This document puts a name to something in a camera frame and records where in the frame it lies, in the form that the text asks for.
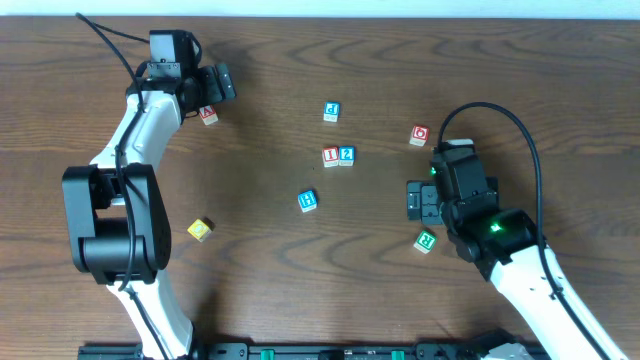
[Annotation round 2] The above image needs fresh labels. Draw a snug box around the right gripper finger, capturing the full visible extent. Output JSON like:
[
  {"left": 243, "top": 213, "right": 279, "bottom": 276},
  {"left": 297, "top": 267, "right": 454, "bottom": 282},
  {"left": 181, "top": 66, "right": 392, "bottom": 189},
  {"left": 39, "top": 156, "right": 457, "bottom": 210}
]
[
  {"left": 421, "top": 183, "right": 443, "bottom": 226},
  {"left": 406, "top": 181, "right": 423, "bottom": 221}
]

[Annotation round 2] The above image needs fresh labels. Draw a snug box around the red letter A block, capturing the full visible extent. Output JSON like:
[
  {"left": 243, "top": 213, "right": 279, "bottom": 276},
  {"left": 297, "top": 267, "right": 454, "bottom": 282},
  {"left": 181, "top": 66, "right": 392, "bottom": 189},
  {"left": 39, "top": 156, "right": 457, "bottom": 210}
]
[{"left": 198, "top": 105, "right": 219, "bottom": 126}]

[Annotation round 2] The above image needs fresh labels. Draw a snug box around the blue number 2 block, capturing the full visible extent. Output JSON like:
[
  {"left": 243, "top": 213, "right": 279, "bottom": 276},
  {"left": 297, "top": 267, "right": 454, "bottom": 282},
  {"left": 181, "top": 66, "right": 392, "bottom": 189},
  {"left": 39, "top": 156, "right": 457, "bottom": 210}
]
[{"left": 339, "top": 146, "right": 355, "bottom": 167}]

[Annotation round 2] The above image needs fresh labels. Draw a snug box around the red letter I block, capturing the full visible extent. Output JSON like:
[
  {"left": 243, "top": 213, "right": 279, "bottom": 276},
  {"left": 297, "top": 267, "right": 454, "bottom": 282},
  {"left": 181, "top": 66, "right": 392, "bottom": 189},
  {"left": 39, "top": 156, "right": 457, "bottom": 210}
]
[{"left": 322, "top": 146, "right": 339, "bottom": 168}]

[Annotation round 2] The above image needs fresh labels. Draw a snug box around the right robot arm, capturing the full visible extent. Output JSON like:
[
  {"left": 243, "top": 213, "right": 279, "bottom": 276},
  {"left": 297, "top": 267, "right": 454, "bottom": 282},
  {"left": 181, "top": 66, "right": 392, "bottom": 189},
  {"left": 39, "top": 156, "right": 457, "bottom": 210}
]
[{"left": 407, "top": 139, "right": 625, "bottom": 359}]

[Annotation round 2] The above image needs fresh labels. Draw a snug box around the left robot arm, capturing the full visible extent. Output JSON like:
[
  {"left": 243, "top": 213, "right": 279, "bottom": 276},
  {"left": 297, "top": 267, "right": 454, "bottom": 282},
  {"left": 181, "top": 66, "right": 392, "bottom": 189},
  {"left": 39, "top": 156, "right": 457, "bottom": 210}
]
[{"left": 62, "top": 30, "right": 236, "bottom": 359}]

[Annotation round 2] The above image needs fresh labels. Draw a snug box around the green letter R block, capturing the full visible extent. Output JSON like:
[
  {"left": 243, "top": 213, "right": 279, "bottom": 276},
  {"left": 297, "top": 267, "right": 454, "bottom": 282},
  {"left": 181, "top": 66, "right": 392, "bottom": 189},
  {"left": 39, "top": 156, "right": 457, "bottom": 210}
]
[{"left": 413, "top": 230, "right": 437, "bottom": 254}]

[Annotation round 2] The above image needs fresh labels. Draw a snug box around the red letter O block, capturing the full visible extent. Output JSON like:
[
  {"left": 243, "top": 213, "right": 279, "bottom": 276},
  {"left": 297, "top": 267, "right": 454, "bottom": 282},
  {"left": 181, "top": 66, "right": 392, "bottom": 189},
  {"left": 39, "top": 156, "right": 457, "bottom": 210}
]
[{"left": 409, "top": 125, "right": 430, "bottom": 147}]

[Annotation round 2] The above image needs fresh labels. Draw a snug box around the blue letter H block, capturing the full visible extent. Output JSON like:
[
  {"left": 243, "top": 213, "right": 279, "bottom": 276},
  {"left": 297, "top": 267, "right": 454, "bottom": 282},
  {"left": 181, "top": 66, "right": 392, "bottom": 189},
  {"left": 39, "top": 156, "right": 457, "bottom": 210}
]
[{"left": 297, "top": 190, "right": 318, "bottom": 213}]

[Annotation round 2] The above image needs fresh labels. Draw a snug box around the blue letter P block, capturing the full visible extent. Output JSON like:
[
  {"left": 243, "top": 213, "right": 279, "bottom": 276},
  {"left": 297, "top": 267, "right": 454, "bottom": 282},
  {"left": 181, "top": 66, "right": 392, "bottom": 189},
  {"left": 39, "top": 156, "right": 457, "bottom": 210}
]
[{"left": 323, "top": 102, "right": 340, "bottom": 122}]

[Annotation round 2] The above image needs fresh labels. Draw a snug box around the yellow wooden block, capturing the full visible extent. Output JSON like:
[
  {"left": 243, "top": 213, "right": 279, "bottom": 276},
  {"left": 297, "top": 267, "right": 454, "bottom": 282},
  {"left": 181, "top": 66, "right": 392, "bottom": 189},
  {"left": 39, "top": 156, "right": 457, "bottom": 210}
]
[{"left": 187, "top": 218, "right": 215, "bottom": 242}]

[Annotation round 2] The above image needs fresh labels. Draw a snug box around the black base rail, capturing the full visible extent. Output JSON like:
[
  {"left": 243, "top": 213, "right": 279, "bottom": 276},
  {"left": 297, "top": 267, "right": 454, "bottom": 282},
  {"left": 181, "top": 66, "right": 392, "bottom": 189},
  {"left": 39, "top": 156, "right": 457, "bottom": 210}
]
[{"left": 77, "top": 341, "right": 551, "bottom": 360}]

